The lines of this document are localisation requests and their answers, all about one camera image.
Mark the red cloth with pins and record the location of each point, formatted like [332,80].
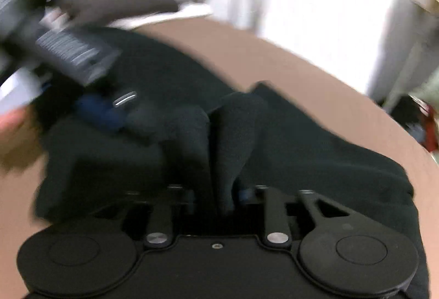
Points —
[430,127]

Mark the dark grey folded cloth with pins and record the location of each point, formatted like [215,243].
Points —
[130,7]

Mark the black garment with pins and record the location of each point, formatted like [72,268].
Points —
[308,155]

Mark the white folded cloth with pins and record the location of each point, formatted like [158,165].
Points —
[185,12]

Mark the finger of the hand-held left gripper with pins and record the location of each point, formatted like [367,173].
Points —
[99,110]

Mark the person's left hand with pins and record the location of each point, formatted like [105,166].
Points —
[12,131]

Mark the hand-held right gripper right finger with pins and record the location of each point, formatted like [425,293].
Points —
[244,196]

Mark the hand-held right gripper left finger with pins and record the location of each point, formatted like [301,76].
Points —
[175,194]

